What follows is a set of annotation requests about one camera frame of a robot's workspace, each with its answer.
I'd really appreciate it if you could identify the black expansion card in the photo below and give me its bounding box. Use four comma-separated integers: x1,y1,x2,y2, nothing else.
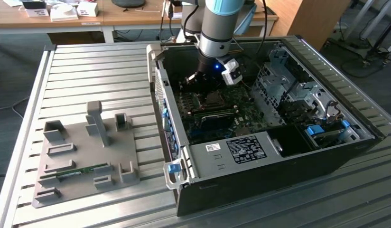
199,113,239,129

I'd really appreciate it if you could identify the black floor equipment box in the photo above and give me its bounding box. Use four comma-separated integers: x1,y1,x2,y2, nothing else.
320,37,368,59

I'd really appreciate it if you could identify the CPU socket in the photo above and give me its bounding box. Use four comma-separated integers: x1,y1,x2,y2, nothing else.
196,91,227,108

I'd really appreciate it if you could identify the dark grey round object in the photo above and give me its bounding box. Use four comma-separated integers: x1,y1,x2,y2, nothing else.
111,0,146,8

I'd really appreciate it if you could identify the wooden cabinet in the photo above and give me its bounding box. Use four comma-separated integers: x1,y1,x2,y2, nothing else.
267,0,352,52

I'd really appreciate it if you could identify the black camera cable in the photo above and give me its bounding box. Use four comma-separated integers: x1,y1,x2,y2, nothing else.
239,0,267,65

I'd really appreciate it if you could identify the coloured wire bundle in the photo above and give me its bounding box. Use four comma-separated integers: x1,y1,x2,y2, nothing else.
321,101,341,124

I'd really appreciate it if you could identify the green RAM stick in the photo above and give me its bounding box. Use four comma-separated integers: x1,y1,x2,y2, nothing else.
54,166,98,178

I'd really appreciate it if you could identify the white box with round opening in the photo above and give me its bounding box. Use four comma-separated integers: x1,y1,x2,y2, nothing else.
49,3,79,22

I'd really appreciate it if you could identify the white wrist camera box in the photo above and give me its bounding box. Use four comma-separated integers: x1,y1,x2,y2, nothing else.
215,56,244,86

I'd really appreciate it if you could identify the grey parts rack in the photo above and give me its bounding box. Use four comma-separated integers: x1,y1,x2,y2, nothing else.
30,100,142,209

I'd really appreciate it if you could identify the blue disk carrier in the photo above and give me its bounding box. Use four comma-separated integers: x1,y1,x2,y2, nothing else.
304,125,325,138

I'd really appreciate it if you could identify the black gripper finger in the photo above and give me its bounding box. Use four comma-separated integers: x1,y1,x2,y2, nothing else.
179,72,206,92
203,75,222,95

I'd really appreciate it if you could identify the wooden office desk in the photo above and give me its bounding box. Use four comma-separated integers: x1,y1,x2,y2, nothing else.
0,0,115,45
102,0,280,43

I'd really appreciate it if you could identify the grey power supply unit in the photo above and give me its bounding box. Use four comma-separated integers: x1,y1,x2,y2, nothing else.
183,132,284,184

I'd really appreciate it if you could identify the metal drive cage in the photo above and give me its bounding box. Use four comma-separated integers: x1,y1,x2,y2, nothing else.
251,46,324,125

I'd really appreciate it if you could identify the blue plastic latch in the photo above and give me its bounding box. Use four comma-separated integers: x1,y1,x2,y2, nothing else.
166,162,180,176

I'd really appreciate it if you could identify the black open PC case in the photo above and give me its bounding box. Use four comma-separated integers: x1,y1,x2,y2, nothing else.
144,35,389,217

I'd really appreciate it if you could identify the small white printed box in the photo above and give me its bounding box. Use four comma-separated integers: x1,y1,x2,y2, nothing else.
25,7,51,18
75,2,99,18

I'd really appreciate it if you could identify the green motherboard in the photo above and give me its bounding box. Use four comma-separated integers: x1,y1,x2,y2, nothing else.
172,79,287,145

